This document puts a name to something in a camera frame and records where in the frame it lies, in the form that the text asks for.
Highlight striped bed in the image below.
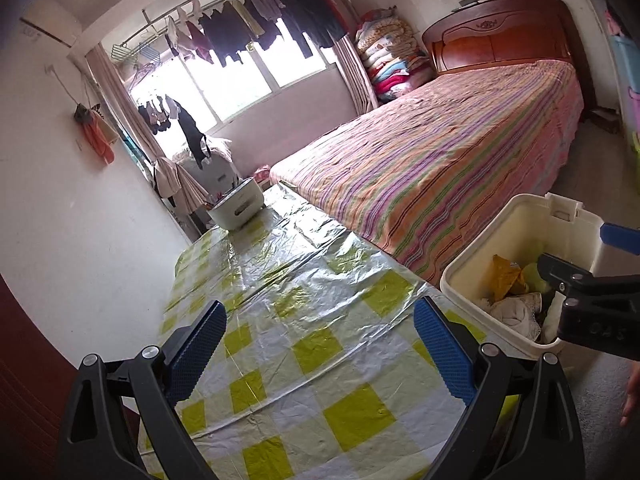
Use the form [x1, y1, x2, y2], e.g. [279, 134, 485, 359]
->
[270, 60, 584, 284]

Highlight orange snack wrapper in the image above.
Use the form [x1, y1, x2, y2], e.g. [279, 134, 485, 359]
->
[488, 255, 529, 302]

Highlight person right hand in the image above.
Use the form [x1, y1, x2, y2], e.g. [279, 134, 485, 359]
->
[620, 362, 640, 426]

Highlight white storage basket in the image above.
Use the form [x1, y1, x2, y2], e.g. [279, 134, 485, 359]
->
[209, 178, 265, 231]

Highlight dark red door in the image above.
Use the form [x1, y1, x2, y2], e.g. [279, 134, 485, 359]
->
[1, 283, 77, 479]

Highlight wooden headboard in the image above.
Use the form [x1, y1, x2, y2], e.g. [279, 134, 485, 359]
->
[422, 0, 597, 111]

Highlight yellow checkered floor mat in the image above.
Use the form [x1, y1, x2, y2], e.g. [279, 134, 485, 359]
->
[160, 185, 496, 479]

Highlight blue storage box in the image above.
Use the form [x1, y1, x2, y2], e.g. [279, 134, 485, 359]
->
[612, 36, 639, 103]

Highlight white sock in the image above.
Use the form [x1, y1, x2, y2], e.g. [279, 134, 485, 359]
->
[489, 292, 542, 341]

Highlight orange cloth on hook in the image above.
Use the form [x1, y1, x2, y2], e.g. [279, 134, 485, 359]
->
[74, 103, 117, 165]

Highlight pink curtain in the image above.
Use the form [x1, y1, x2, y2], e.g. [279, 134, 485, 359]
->
[86, 44, 166, 164]

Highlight black hanging garment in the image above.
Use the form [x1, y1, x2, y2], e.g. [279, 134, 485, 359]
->
[175, 101, 212, 169]

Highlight white trash bin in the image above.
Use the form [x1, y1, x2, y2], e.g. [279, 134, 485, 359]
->
[439, 193, 603, 359]

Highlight air conditioner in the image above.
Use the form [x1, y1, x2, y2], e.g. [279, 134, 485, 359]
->
[21, 0, 82, 48]

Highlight clothes on drying rail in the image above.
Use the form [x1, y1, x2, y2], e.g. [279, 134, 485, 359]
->
[165, 0, 349, 66]

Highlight stack of folded quilts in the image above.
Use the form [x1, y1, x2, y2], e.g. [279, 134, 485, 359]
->
[355, 6, 436, 104]

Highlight green plush toy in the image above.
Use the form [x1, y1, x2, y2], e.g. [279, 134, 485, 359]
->
[522, 262, 551, 295]

